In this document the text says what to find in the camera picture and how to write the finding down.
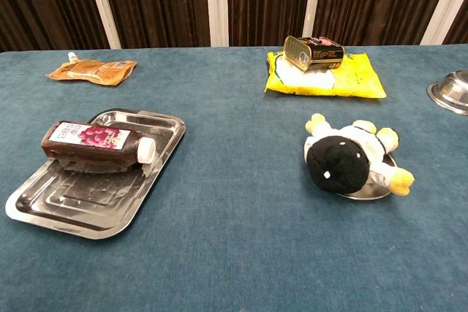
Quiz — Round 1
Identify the white frame post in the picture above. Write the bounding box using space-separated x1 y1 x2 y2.
204 0 230 48
302 0 325 48
82 0 122 50
419 0 468 46

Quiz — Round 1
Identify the gold black meat tin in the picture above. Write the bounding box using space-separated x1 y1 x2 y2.
283 35 346 72

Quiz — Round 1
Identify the round steel plate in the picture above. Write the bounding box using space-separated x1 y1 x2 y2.
339 153 398 202

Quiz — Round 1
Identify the black headed white plush toy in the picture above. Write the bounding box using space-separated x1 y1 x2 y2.
303 113 415 197

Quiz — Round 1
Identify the steel bowl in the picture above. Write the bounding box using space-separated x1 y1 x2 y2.
426 69 468 116

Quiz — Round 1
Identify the yellow snack bag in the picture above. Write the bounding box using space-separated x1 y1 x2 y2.
264 51 388 99

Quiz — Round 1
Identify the orange spouted pouch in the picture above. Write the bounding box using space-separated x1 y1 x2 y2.
45 51 138 87

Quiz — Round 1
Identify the rectangular steel tray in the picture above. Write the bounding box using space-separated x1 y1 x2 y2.
4 108 186 240

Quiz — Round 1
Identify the dark juice bottle pink label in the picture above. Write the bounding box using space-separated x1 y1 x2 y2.
39 120 157 173

